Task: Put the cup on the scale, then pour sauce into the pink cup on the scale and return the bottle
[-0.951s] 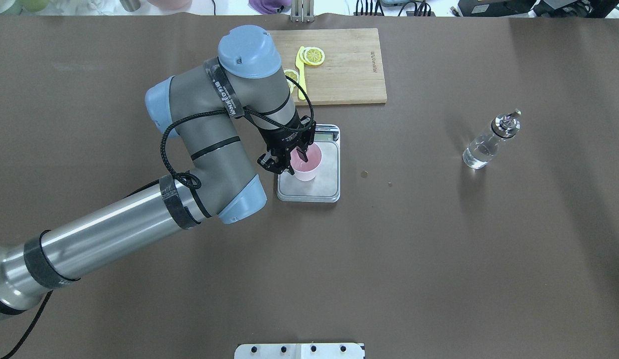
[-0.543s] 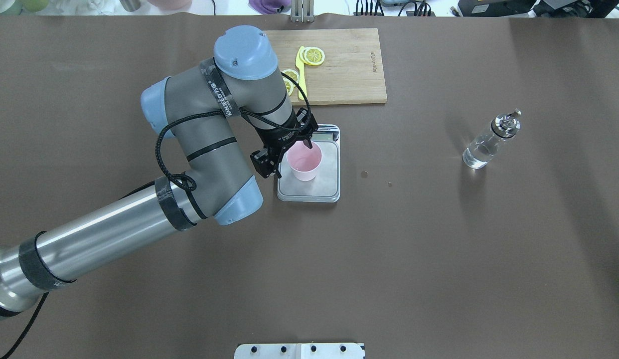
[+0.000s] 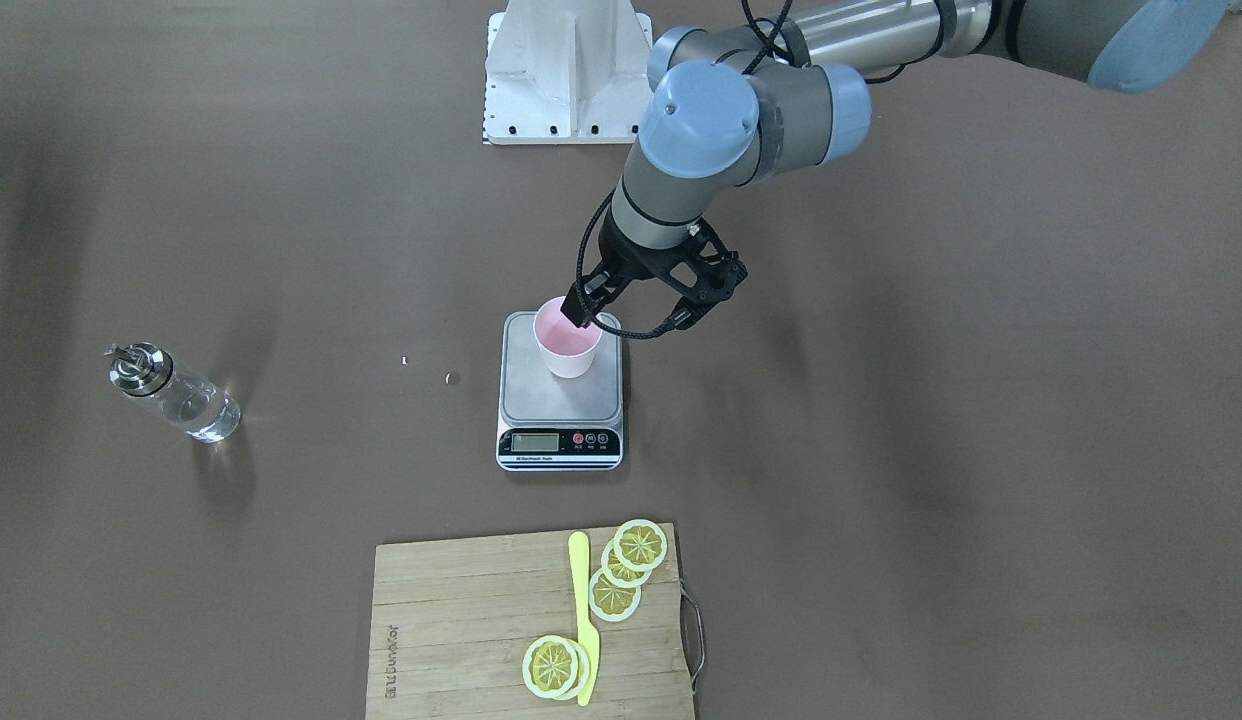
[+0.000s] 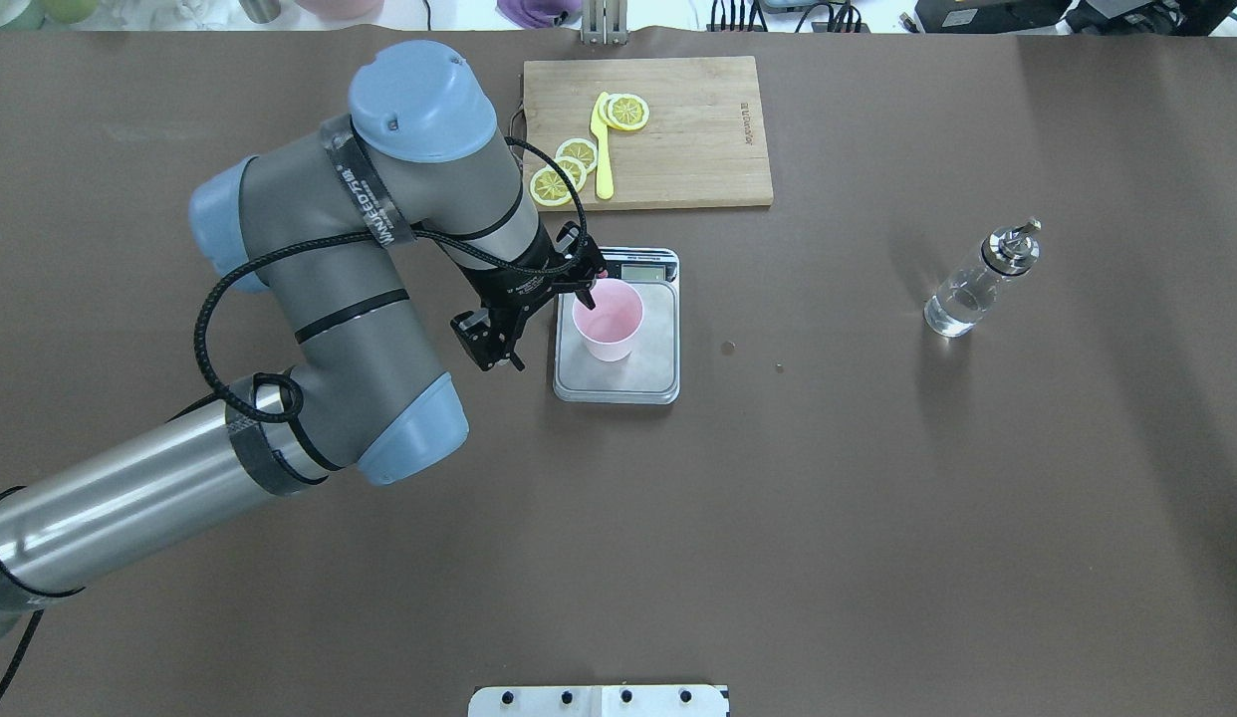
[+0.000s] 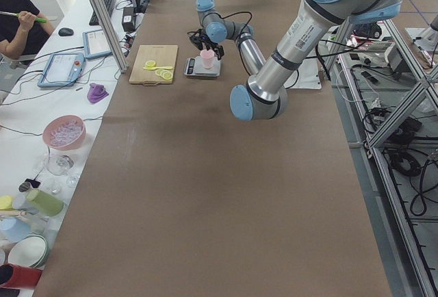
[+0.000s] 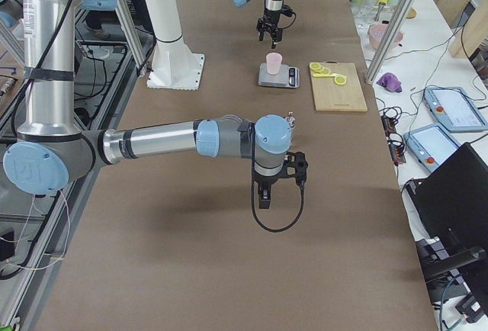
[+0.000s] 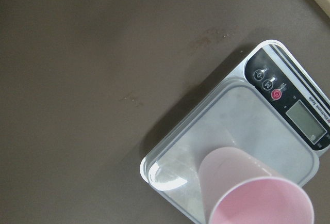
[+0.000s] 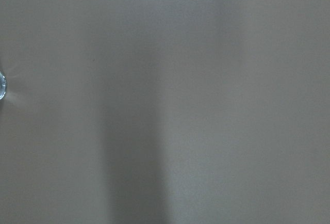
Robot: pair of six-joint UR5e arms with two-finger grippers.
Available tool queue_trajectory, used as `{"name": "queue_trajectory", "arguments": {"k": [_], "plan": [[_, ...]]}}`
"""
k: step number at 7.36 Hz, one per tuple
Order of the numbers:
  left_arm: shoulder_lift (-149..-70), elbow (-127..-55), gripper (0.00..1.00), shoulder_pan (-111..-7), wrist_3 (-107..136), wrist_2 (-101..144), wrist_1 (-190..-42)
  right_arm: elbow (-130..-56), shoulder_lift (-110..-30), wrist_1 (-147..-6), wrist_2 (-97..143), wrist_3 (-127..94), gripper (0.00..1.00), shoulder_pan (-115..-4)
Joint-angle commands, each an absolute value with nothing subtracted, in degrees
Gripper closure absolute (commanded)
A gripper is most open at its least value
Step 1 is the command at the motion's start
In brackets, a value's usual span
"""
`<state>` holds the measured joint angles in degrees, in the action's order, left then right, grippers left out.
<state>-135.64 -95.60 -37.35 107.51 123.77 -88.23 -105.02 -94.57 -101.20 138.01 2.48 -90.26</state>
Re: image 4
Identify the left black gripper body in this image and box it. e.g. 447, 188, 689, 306
469, 221, 607, 319

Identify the pink plastic cup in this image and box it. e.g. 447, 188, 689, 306
570, 278, 644, 362

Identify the clear glass sauce bottle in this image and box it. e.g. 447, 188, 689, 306
923, 218, 1043, 339

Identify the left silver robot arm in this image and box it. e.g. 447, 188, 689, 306
0, 40, 606, 638

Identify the green cup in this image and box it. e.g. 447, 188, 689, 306
42, 0, 100, 26

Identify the lemon slice toy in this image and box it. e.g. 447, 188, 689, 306
602, 94, 651, 131
554, 155, 590, 192
555, 137, 599, 172
528, 166, 576, 206

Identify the yellow plastic knife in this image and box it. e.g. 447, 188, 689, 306
590, 91, 615, 202

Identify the purple cloth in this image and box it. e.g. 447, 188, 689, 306
496, 0, 583, 28

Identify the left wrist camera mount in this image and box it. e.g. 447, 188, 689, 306
450, 308, 529, 371

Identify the aluminium frame post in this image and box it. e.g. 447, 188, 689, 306
581, 0, 630, 46

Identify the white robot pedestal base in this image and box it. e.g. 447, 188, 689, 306
468, 684, 731, 716

